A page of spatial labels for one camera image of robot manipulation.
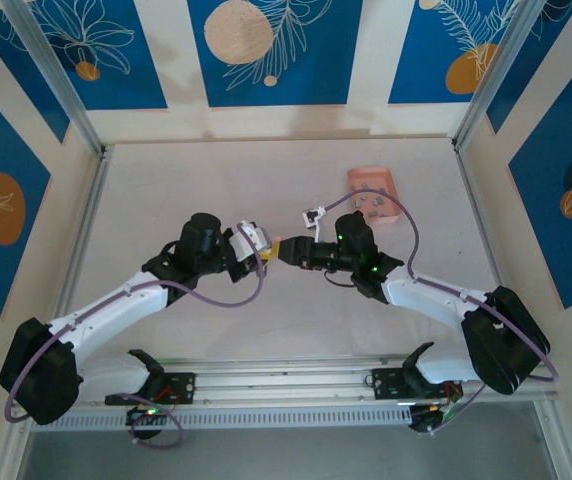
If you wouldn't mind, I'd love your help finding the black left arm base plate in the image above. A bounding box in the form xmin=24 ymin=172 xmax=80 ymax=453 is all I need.
xmin=104 ymin=372 xmax=197 ymax=406

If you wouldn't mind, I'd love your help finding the aluminium base rail beam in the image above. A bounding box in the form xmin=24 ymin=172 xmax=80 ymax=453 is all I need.
xmin=8 ymin=353 xmax=560 ymax=416

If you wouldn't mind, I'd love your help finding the pink plastic tray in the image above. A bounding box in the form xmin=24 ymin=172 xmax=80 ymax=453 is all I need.
xmin=346 ymin=167 xmax=400 ymax=228

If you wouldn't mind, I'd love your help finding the aluminium table side rail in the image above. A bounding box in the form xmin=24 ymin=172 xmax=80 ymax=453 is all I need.
xmin=453 ymin=142 xmax=517 ymax=301
xmin=45 ymin=144 xmax=115 ymax=341

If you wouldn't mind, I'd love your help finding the slotted white cable duct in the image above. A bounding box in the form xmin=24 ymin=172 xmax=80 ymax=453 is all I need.
xmin=28 ymin=405 xmax=412 ymax=432

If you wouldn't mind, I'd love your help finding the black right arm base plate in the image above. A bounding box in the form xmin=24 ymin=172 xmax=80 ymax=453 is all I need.
xmin=369 ymin=367 xmax=465 ymax=401

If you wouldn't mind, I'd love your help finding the aluminium frame post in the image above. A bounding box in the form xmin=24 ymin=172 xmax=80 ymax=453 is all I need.
xmin=451 ymin=0 xmax=542 ymax=151
xmin=3 ymin=0 xmax=108 ymax=157

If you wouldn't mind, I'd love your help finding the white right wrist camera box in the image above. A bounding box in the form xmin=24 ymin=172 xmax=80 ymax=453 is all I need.
xmin=301 ymin=205 xmax=328 ymax=242

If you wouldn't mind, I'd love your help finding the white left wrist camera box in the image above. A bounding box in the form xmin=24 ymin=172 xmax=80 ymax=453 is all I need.
xmin=229 ymin=221 xmax=273 ymax=262

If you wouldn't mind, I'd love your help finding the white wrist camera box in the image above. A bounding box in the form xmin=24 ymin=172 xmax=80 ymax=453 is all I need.
xmin=229 ymin=221 xmax=273 ymax=262
xmin=301 ymin=205 xmax=328 ymax=242

